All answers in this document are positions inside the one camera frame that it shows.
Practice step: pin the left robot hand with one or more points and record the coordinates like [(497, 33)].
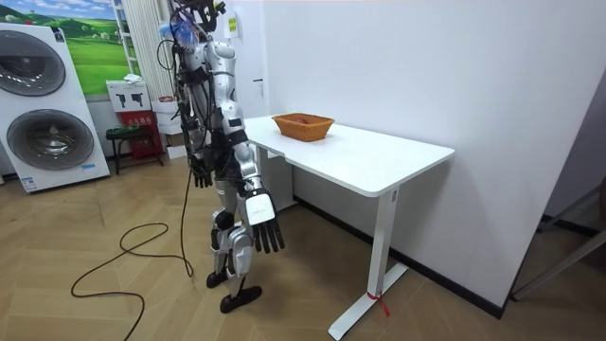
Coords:
[(202, 176)]

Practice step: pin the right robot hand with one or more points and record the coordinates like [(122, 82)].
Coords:
[(259, 210)]

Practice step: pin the red apple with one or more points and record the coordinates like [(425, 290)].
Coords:
[(301, 120)]

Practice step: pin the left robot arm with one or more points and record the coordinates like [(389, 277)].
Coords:
[(191, 128)]

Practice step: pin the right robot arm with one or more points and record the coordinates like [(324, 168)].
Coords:
[(232, 118)]

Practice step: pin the robot legs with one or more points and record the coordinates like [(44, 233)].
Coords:
[(234, 251)]

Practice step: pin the stacked white boxes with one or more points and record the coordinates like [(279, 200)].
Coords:
[(168, 123)]

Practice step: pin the red cabinet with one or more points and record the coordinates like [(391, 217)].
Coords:
[(142, 137)]

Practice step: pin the robot body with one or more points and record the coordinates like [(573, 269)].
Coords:
[(201, 95)]

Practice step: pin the black stool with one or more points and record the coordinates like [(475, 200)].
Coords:
[(128, 135)]

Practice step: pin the orange wicker basket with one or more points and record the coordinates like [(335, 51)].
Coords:
[(303, 130)]

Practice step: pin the white desk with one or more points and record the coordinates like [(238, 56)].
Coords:
[(350, 156)]

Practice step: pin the white cardboard box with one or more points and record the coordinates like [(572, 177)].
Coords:
[(128, 96)]

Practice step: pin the red ribbon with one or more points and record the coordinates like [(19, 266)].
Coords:
[(380, 300)]

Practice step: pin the white washing machine tower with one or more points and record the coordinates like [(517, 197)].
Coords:
[(47, 109)]

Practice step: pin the white wall box yellow label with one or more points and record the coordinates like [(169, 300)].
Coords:
[(231, 24)]

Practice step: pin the green landscape wall poster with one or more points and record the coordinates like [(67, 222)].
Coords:
[(90, 52)]

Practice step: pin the grey metal frame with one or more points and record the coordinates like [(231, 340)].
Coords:
[(558, 265)]

